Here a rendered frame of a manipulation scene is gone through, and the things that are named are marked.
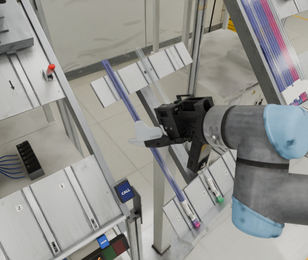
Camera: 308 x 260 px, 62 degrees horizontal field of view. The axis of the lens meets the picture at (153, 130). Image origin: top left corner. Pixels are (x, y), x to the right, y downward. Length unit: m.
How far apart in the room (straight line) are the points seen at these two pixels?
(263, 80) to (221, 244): 0.89
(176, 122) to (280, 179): 0.21
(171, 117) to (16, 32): 0.46
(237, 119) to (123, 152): 1.54
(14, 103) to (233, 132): 0.56
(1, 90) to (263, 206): 0.66
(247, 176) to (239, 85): 1.13
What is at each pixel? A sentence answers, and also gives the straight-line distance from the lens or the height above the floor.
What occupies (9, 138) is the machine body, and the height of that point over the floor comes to 0.62.
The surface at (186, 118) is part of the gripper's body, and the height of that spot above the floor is 1.08.
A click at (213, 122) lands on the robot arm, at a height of 1.12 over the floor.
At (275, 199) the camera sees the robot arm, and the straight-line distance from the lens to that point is 0.41.
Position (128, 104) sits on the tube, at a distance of 0.67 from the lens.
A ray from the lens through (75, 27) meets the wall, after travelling 2.61.
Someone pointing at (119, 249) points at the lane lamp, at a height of 0.65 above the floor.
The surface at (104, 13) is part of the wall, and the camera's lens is 2.70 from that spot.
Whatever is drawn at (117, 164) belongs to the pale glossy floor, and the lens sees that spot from 1.83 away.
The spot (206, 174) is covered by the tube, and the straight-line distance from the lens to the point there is 0.78.
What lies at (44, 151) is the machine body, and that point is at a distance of 1.15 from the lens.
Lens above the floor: 1.40
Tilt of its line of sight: 43 degrees down
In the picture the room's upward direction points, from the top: straight up
